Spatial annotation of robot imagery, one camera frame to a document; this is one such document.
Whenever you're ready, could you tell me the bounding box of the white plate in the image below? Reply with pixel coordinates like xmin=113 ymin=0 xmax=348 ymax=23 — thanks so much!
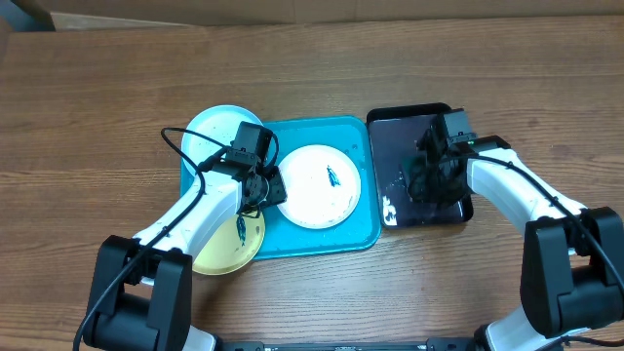
xmin=278 ymin=144 xmax=362 ymax=229

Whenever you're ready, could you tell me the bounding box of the green scrubbing sponge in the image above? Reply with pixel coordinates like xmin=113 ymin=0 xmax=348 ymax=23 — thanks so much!
xmin=402 ymin=155 xmax=428 ymax=192

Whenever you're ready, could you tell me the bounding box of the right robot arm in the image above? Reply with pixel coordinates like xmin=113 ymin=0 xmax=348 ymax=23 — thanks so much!
xmin=404 ymin=132 xmax=623 ymax=350

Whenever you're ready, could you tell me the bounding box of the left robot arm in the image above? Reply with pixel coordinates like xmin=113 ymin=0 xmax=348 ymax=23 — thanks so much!
xmin=72 ymin=148 xmax=286 ymax=351

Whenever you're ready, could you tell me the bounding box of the teal plastic tray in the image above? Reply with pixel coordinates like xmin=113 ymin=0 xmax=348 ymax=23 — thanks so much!
xmin=178 ymin=115 xmax=382 ymax=261

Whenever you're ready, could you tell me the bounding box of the black water tray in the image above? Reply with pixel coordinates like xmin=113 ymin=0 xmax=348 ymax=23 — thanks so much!
xmin=367 ymin=102 xmax=474 ymax=229

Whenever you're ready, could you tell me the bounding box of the yellow plate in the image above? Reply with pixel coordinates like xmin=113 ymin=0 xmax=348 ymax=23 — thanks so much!
xmin=192 ymin=214 xmax=265 ymax=276

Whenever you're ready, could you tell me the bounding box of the light blue plate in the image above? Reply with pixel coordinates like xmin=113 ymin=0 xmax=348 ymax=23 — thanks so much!
xmin=181 ymin=104 xmax=262 ymax=165

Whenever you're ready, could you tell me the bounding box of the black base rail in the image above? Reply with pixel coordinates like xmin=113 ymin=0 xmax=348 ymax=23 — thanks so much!
xmin=214 ymin=337 xmax=488 ymax=351

